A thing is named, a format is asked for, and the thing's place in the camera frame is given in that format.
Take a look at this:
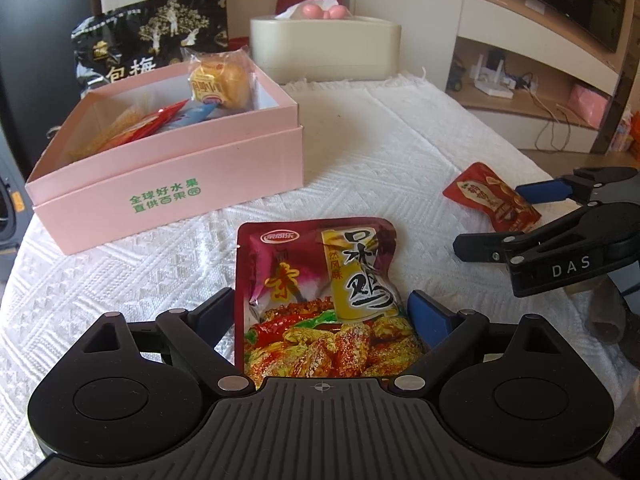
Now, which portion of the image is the yellow wrapped cake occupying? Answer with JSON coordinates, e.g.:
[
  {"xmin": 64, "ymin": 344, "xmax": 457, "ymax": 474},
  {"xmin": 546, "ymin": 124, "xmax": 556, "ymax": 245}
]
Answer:
[{"xmin": 181, "ymin": 48, "xmax": 254, "ymax": 112}]

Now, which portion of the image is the black plum snack bag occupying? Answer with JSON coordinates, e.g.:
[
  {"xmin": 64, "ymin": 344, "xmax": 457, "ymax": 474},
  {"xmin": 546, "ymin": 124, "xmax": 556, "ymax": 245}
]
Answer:
[{"xmin": 70, "ymin": 0, "xmax": 229, "ymax": 94}]

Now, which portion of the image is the white wifi router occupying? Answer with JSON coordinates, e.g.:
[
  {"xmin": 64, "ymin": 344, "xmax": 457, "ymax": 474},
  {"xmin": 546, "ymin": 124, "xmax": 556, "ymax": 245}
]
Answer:
[{"xmin": 471, "ymin": 54, "xmax": 514, "ymax": 100}]

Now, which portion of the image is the dark red chicken snack pouch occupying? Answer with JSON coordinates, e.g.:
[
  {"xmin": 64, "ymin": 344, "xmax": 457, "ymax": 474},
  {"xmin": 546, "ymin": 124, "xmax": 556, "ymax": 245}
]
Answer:
[{"xmin": 234, "ymin": 217, "xmax": 428, "ymax": 386}]

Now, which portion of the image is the pink cardboard box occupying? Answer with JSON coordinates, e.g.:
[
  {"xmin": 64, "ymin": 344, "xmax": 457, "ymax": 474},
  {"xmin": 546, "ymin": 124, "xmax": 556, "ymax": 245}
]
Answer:
[{"xmin": 26, "ymin": 63, "xmax": 304, "ymax": 255}]

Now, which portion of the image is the small red snack packet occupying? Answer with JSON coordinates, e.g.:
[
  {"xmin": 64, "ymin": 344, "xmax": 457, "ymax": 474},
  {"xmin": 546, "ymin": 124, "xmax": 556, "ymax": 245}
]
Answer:
[{"xmin": 442, "ymin": 162, "xmax": 541, "ymax": 232}]

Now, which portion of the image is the pink box on shelf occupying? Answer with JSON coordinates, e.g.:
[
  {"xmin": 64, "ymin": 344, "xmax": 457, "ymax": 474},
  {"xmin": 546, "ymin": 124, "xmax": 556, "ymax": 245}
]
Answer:
[{"xmin": 567, "ymin": 84, "xmax": 608, "ymax": 129}]

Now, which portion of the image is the cream tissue box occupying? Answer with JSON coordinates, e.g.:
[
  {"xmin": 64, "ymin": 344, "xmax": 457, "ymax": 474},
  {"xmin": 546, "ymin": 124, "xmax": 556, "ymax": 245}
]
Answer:
[{"xmin": 250, "ymin": 16, "xmax": 401, "ymax": 84}]

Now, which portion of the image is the white woven table cloth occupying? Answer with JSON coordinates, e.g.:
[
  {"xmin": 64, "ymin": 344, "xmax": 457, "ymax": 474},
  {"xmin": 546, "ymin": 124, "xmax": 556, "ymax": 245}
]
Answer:
[{"xmin": 1, "ymin": 77, "xmax": 639, "ymax": 479}]

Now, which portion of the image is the blue seaweed snack packet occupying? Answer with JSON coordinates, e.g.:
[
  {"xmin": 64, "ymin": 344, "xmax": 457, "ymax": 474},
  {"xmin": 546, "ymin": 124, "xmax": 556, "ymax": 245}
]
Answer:
[{"xmin": 160, "ymin": 103, "xmax": 219, "ymax": 132}]

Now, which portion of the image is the white tv cabinet shelf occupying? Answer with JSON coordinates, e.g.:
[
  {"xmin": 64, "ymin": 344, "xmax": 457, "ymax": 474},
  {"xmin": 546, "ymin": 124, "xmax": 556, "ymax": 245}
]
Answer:
[{"xmin": 452, "ymin": 0, "xmax": 634, "ymax": 153}]

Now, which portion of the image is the red chicken feet packet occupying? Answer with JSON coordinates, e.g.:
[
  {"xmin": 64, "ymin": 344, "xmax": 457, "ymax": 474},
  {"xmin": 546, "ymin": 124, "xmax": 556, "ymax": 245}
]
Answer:
[{"xmin": 98, "ymin": 100, "xmax": 188, "ymax": 153}]

